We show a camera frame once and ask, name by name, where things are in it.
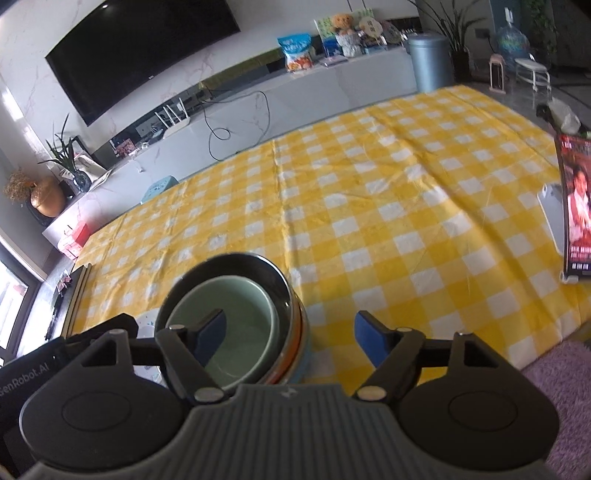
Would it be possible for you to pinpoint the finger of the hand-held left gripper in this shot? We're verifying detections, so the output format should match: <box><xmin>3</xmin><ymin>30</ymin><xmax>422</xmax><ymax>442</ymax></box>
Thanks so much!
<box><xmin>64</xmin><ymin>313</ymin><xmax>140</xmax><ymax>365</ymax></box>

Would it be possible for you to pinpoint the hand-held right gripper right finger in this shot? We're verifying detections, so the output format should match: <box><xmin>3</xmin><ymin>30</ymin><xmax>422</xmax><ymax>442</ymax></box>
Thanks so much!
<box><xmin>354</xmin><ymin>311</ymin><xmax>523</xmax><ymax>401</ymax></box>

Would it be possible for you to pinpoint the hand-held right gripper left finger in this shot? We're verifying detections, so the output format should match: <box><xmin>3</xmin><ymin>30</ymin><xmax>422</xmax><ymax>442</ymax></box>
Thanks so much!
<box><xmin>81</xmin><ymin>309</ymin><xmax>228</xmax><ymax>402</ymax></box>

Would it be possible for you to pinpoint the white fruit-print plate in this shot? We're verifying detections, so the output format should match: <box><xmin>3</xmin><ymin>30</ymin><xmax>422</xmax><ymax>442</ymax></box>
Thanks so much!
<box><xmin>134</xmin><ymin>309</ymin><xmax>162</xmax><ymax>385</ymax></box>

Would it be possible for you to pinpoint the green ceramic bowl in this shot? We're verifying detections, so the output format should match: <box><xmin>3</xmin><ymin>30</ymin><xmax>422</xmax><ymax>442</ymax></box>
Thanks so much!
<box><xmin>165</xmin><ymin>275</ymin><xmax>280</xmax><ymax>385</ymax></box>

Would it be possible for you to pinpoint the orange-rimmed bowl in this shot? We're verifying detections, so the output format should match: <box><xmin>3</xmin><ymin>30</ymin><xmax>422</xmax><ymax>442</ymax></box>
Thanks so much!
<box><xmin>265</xmin><ymin>302</ymin><xmax>315</xmax><ymax>385</ymax></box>

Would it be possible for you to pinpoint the stainless steel bowl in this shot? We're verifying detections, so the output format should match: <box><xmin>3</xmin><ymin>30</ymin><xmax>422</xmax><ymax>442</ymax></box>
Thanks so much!
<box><xmin>154</xmin><ymin>252</ymin><xmax>302</xmax><ymax>385</ymax></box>

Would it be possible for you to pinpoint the red box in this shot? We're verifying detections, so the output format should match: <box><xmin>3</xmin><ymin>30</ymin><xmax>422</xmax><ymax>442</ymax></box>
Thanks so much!
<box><xmin>59</xmin><ymin>222</ymin><xmax>91</xmax><ymax>259</ymax></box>

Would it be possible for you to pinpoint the yellow checked tablecloth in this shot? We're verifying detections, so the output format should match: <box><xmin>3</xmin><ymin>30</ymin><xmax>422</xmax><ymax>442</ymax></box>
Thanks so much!
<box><xmin>62</xmin><ymin>85</ymin><xmax>591</xmax><ymax>385</ymax></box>

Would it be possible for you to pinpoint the orange round vase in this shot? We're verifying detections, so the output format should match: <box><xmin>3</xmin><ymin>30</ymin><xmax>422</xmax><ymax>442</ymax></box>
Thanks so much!
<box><xmin>30</xmin><ymin>178</ymin><xmax>66</xmax><ymax>217</ymax></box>

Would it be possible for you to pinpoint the teal plastic stool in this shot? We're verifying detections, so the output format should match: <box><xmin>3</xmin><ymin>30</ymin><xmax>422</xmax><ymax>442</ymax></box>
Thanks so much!
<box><xmin>142</xmin><ymin>175</ymin><xmax>179</xmax><ymax>205</ymax></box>

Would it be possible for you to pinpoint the green plant in dark vase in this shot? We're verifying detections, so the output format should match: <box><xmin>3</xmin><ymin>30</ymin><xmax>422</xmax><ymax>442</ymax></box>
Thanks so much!
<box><xmin>39</xmin><ymin>114</ymin><xmax>94</xmax><ymax>193</ymax></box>

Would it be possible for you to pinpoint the dried flower bunch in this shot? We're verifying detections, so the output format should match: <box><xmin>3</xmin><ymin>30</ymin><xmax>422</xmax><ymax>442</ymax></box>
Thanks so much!
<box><xmin>4</xmin><ymin>168</ymin><xmax>38</xmax><ymax>202</ymax></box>

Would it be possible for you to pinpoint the purple rug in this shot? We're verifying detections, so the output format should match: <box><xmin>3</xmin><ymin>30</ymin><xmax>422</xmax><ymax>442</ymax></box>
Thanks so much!
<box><xmin>521</xmin><ymin>340</ymin><xmax>591</xmax><ymax>480</ymax></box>

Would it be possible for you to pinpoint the white router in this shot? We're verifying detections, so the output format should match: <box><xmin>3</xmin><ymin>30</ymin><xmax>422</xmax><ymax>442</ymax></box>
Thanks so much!
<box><xmin>154</xmin><ymin>99</ymin><xmax>192</xmax><ymax>139</ymax></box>

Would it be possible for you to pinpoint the red magazine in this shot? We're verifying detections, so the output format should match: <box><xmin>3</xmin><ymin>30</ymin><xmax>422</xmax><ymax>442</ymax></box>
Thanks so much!
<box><xmin>555</xmin><ymin>134</ymin><xmax>591</xmax><ymax>278</ymax></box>

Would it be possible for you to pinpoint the black television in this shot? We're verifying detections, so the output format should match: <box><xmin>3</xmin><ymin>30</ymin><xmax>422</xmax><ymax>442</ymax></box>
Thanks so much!
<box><xmin>45</xmin><ymin>0</ymin><xmax>242</xmax><ymax>126</ymax></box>

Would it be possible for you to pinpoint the grey trash bin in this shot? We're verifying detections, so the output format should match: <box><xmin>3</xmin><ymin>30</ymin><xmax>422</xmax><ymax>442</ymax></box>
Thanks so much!
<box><xmin>407</xmin><ymin>32</ymin><xmax>454</xmax><ymax>94</ymax></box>

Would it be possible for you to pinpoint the blue small box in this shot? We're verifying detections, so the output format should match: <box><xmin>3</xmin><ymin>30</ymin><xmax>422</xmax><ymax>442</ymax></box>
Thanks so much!
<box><xmin>321</xmin><ymin>37</ymin><xmax>350</xmax><ymax>62</ymax></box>

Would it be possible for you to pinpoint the pink small stand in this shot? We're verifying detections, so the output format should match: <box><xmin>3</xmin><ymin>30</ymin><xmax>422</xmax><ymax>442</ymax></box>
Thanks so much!
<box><xmin>488</xmin><ymin>53</ymin><xmax>507</xmax><ymax>92</ymax></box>

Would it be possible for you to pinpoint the blue snack bag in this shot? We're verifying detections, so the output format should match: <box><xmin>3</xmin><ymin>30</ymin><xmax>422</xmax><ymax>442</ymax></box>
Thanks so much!
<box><xmin>277</xmin><ymin>33</ymin><xmax>316</xmax><ymax>73</ymax></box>

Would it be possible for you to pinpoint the white tissue pack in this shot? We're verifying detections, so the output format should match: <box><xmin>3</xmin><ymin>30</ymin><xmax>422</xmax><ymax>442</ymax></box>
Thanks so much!
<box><xmin>547</xmin><ymin>98</ymin><xmax>581</xmax><ymax>133</ymax></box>

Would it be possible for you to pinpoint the round paper fan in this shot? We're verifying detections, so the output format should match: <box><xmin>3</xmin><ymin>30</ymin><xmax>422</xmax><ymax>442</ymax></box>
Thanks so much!
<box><xmin>358</xmin><ymin>16</ymin><xmax>387</xmax><ymax>48</ymax></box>

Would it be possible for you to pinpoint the tall potted plant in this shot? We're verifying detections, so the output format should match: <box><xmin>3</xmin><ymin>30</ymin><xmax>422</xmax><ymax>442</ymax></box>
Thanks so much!
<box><xmin>416</xmin><ymin>0</ymin><xmax>486</xmax><ymax>85</ymax></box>

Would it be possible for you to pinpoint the brown teddy bear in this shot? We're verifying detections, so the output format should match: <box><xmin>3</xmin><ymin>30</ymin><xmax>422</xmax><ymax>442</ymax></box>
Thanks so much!
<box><xmin>332</xmin><ymin>13</ymin><xmax>362</xmax><ymax>57</ymax></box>

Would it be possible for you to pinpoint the white round stool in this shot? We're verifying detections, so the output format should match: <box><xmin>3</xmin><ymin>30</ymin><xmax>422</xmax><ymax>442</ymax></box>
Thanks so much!
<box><xmin>514</xmin><ymin>58</ymin><xmax>553</xmax><ymax>94</ymax></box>

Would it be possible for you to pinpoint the blue water jug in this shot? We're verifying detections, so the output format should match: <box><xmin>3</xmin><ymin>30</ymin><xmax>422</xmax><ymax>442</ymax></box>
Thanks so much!
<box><xmin>496</xmin><ymin>21</ymin><xmax>532</xmax><ymax>60</ymax></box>

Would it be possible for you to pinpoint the dark window frame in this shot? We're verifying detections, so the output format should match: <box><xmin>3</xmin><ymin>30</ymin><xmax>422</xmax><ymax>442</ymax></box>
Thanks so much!
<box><xmin>0</xmin><ymin>233</ymin><xmax>48</xmax><ymax>365</ymax></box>

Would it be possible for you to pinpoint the black cable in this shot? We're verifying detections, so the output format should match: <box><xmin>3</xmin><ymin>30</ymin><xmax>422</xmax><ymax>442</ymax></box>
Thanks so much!
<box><xmin>202</xmin><ymin>90</ymin><xmax>269</xmax><ymax>160</ymax></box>

